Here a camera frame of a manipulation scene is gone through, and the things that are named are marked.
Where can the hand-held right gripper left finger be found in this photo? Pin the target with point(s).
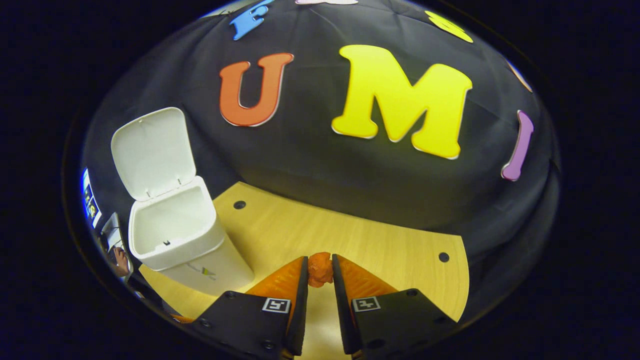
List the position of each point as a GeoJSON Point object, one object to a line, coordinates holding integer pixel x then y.
{"type": "Point", "coordinates": [299, 310]}

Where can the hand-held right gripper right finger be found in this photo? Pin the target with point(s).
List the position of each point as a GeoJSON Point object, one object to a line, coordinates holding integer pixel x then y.
{"type": "Point", "coordinates": [342, 310]}

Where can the orange paper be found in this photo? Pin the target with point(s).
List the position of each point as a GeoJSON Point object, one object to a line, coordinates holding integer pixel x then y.
{"type": "Point", "coordinates": [320, 269]}

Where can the white desktop garbage bin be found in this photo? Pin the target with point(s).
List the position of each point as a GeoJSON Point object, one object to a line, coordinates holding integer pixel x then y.
{"type": "Point", "coordinates": [170, 235]}

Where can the wooden desktop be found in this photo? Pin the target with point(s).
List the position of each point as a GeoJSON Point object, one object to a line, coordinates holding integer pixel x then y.
{"type": "Point", "coordinates": [325, 225]}

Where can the black backdrop cloth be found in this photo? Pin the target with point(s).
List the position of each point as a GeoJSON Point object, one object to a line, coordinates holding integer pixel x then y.
{"type": "Point", "coordinates": [325, 175]}

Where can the white side desk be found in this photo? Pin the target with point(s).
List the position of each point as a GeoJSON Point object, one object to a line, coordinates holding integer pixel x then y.
{"type": "Point", "coordinates": [114, 232]}

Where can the computer monitor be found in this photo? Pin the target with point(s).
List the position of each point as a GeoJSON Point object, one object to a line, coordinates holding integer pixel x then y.
{"type": "Point", "coordinates": [91, 200]}

